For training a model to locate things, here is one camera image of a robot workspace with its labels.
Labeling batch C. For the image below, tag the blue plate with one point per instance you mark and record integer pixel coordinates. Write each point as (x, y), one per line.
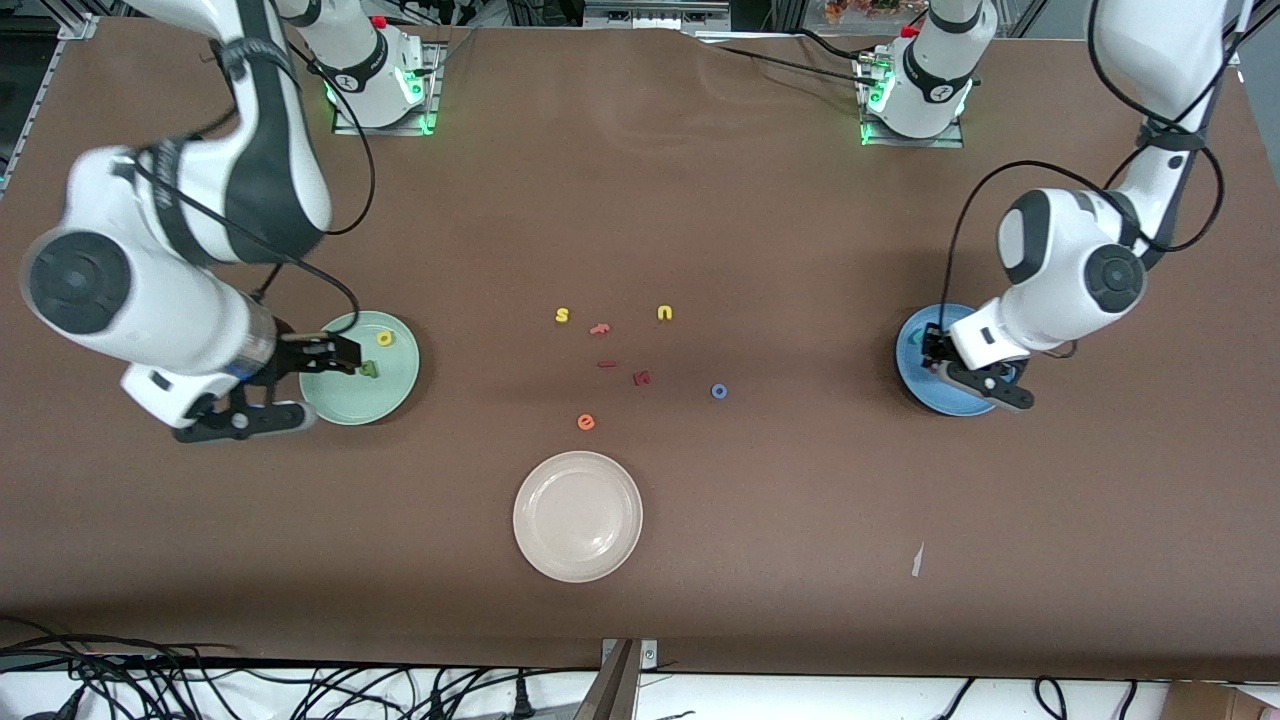
(920, 395)

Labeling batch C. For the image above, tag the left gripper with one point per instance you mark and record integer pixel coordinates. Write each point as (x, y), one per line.
(937, 346)

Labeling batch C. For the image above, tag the orange artificial flowers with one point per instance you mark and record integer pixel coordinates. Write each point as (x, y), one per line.
(850, 10)

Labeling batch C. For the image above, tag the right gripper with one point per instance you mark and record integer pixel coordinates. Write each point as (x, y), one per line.
(291, 356)

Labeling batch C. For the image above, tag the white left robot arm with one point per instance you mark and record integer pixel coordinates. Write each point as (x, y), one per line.
(1050, 300)

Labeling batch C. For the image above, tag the aluminium profile bracket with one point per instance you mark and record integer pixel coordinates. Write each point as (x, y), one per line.
(620, 690)

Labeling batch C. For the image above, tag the beige plate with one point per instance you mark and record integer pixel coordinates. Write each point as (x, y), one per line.
(578, 517)

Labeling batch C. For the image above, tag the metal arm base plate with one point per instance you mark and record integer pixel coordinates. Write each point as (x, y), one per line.
(345, 125)
(950, 140)

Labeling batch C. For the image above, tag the cardboard box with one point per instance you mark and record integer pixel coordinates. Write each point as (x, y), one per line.
(1220, 705)

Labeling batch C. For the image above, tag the light green plate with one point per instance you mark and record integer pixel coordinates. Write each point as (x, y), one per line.
(390, 395)

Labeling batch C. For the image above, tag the brown table cover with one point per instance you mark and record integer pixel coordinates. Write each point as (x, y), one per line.
(800, 500)

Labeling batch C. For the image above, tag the grey metal equipment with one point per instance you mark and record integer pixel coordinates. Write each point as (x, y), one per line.
(650, 15)

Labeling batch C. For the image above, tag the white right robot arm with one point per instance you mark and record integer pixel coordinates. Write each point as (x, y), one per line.
(150, 300)

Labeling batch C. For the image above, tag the white paper scrap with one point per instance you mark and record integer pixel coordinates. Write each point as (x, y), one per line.
(917, 562)

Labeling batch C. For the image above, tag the black power plug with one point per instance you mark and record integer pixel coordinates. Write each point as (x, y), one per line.
(520, 702)

